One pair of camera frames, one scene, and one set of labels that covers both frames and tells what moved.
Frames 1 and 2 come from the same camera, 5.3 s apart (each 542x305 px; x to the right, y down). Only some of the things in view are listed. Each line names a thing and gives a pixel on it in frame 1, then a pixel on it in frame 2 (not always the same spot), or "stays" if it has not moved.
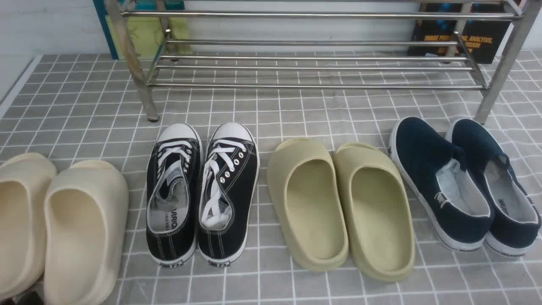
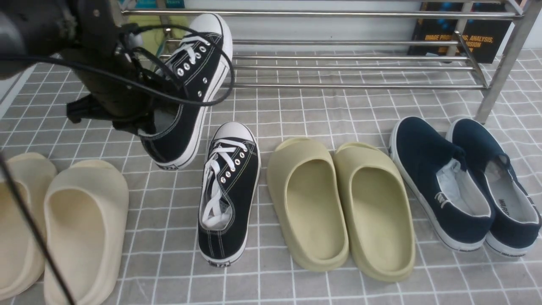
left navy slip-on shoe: (427, 160) stays
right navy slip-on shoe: (516, 219) stays
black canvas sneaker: (174, 189) -> (199, 67)
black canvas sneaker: (228, 189) stays
